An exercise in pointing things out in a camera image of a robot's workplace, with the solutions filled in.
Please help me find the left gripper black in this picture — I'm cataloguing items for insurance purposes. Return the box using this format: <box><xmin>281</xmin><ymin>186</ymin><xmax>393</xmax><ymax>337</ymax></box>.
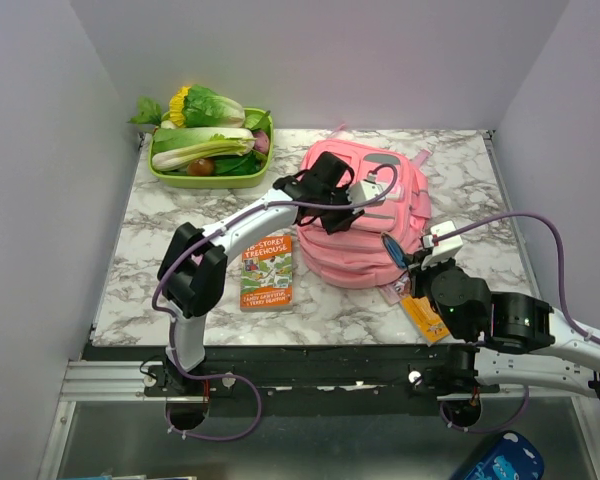
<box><xmin>316</xmin><ymin>184</ymin><xmax>364</xmax><ymax>236</ymax></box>

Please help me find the pink student backpack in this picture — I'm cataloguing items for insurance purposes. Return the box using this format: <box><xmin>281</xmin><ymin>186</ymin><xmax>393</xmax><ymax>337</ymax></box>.
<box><xmin>297</xmin><ymin>139</ymin><xmax>432</xmax><ymax>289</ymax></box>

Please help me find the illustrated picture book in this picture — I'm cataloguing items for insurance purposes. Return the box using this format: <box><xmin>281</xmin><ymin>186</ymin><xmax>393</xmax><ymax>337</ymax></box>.
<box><xmin>378</xmin><ymin>272</ymin><xmax>411</xmax><ymax>305</ymax></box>

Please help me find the brown leather wallet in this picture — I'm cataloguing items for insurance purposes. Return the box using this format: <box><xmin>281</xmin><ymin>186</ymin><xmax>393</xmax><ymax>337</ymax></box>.
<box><xmin>381</xmin><ymin>232</ymin><xmax>411</xmax><ymax>270</ymax></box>

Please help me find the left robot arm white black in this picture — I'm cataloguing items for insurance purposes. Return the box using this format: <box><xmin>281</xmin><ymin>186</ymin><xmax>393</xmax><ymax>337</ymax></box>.
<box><xmin>152</xmin><ymin>152</ymin><xmax>358</xmax><ymax>395</ymax></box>

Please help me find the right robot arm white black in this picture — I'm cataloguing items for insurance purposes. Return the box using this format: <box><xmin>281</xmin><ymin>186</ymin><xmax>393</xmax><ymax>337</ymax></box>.
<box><xmin>405</xmin><ymin>252</ymin><xmax>600</xmax><ymax>402</ymax></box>

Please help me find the orange yellow booklet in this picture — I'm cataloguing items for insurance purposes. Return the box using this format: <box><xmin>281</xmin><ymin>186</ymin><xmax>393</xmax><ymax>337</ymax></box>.
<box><xmin>400</xmin><ymin>296</ymin><xmax>450</xmax><ymax>345</ymax></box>

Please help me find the green plastic tray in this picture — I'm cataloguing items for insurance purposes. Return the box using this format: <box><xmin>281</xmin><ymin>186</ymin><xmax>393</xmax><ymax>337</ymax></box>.
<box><xmin>148</xmin><ymin>108</ymin><xmax>273</xmax><ymax>189</ymax></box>

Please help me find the purple toy vegetable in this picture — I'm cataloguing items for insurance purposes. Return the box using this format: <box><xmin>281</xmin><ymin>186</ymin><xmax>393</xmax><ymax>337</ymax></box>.
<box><xmin>253</xmin><ymin>130</ymin><xmax>270</xmax><ymax>155</ymax></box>

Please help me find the orange treehouse book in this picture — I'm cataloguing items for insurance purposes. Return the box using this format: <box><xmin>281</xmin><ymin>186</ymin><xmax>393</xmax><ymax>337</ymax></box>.
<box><xmin>240</xmin><ymin>235</ymin><xmax>293</xmax><ymax>311</ymax></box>

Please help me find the brown toy mushroom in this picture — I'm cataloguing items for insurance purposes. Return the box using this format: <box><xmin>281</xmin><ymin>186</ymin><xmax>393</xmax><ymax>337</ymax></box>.
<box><xmin>186</xmin><ymin>158</ymin><xmax>215</xmax><ymax>177</ymax></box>

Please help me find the upper toy cabbage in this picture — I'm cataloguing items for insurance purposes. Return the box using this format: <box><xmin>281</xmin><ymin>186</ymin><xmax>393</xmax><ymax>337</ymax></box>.
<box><xmin>182</xmin><ymin>85</ymin><xmax>245</xmax><ymax>128</ymax></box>

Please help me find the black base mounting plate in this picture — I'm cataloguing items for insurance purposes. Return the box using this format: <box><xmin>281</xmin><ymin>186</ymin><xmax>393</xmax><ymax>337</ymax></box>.
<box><xmin>83</xmin><ymin>344</ymin><xmax>519</xmax><ymax>426</ymax></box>

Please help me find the yellow artificial flower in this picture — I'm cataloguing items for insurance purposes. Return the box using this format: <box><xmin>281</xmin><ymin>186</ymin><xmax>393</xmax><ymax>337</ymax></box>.
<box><xmin>168</xmin><ymin>86</ymin><xmax>190</xmax><ymax>127</ymax></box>

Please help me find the green artificial leaf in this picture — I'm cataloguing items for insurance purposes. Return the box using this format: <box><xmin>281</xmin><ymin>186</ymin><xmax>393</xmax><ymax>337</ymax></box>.
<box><xmin>128</xmin><ymin>96</ymin><xmax>163</xmax><ymax>126</ymax></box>

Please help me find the blue pencil case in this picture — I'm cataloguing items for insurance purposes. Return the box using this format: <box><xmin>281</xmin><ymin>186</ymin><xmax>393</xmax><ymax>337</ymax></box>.
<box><xmin>451</xmin><ymin>430</ymin><xmax>545</xmax><ymax>480</ymax></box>

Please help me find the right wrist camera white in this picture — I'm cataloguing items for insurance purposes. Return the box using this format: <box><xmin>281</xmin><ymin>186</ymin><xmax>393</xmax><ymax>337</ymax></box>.
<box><xmin>422</xmin><ymin>220</ymin><xmax>463</xmax><ymax>266</ymax></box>

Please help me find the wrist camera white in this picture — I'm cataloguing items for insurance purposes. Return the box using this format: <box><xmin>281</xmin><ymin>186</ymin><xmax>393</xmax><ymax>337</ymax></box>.
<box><xmin>347</xmin><ymin>173</ymin><xmax>387</xmax><ymax>208</ymax></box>
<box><xmin>422</xmin><ymin>220</ymin><xmax>463</xmax><ymax>266</ymax></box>

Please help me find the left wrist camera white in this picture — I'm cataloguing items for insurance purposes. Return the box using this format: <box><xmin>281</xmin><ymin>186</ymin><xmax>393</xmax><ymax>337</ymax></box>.
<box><xmin>347</xmin><ymin>173</ymin><xmax>387</xmax><ymax>208</ymax></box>

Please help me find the aluminium rail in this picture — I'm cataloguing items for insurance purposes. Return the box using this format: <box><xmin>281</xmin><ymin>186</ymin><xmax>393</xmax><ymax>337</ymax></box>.
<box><xmin>60</xmin><ymin>354</ymin><xmax>596</xmax><ymax>403</ymax></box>

